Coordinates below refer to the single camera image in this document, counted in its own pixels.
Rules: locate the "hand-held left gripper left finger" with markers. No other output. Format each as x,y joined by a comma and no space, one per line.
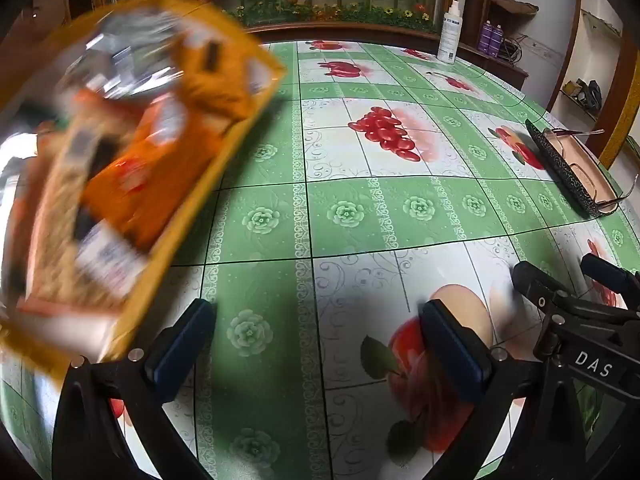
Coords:
185,340

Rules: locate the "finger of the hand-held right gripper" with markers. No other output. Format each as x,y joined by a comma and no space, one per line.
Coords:
607,275
535,282

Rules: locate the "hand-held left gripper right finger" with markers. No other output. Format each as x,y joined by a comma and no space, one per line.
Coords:
450,345

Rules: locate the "yellow cardboard box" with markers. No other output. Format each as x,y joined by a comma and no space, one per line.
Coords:
165,260

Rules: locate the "orange cracker packet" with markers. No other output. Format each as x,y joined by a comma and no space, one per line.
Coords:
70,230

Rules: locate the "small orange snack packet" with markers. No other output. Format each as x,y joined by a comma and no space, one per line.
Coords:
215,85

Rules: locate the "silver black foil snack packet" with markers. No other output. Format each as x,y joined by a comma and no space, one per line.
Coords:
125,50

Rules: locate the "dark patterned glasses case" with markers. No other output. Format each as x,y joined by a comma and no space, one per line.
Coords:
555,160

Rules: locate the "dark clutter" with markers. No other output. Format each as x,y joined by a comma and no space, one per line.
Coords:
585,92

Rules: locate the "white spray bottle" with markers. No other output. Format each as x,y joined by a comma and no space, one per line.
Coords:
447,35

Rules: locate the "brown cardboard piece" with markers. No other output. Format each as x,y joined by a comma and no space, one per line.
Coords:
515,5

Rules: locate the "brown frame eyeglasses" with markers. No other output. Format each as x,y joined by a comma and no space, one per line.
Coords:
575,132

